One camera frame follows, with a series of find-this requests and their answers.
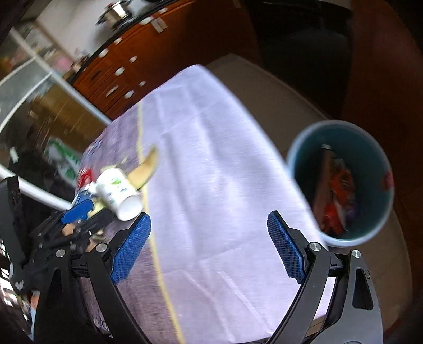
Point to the banana peel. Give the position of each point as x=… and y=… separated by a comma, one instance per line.
x=147, y=168

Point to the steel cooking pot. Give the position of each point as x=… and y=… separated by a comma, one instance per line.
x=117, y=10

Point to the wooden side cabinet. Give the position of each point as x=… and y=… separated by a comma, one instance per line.
x=390, y=82

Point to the built-in oven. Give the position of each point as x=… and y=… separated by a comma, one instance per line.
x=297, y=43

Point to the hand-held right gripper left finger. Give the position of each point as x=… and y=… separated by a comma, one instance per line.
x=130, y=248

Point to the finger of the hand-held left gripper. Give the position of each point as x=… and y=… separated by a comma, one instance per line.
x=77, y=211
x=99, y=220

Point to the wooden drawer cabinet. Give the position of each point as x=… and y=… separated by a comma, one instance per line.
x=95, y=77

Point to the red snack bag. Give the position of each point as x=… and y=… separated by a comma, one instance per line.
x=340, y=185

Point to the green white bag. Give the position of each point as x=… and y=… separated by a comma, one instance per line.
x=62, y=158

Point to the glass sliding door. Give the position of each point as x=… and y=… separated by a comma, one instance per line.
x=19, y=99

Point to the teal trash bin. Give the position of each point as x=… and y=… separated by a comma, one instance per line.
x=370, y=158

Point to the purple white tablecloth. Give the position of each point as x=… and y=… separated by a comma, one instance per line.
x=214, y=165

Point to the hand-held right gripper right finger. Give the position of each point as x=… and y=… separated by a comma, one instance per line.
x=286, y=246

